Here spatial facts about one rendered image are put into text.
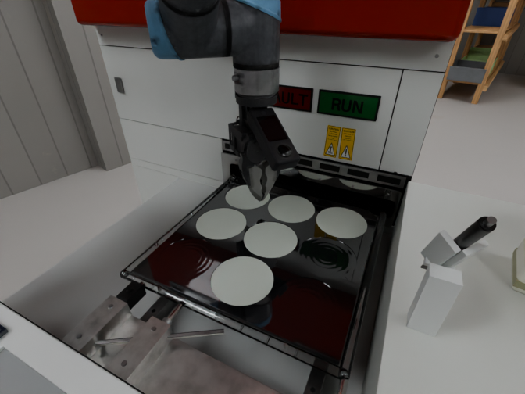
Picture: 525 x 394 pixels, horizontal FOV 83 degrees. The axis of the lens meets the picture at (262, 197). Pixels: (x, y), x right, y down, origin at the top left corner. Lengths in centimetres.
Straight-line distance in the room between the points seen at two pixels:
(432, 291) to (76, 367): 37
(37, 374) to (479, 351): 46
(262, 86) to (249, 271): 30
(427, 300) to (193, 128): 66
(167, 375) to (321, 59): 57
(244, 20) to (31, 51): 245
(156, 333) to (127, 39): 69
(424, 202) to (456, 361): 30
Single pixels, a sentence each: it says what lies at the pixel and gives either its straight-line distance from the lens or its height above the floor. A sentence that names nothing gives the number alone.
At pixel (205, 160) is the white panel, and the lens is 85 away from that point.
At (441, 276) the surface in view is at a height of 105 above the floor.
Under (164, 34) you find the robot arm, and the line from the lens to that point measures 46.
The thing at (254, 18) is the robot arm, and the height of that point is 125.
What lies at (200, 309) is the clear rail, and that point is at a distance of 47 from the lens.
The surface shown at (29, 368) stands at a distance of 43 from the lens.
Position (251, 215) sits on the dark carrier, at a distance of 62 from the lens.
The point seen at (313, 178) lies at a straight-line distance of 70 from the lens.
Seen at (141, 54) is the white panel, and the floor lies 116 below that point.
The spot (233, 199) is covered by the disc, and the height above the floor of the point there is 90.
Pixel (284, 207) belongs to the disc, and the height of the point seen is 90.
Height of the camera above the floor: 127
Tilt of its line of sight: 34 degrees down
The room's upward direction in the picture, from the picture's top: straight up
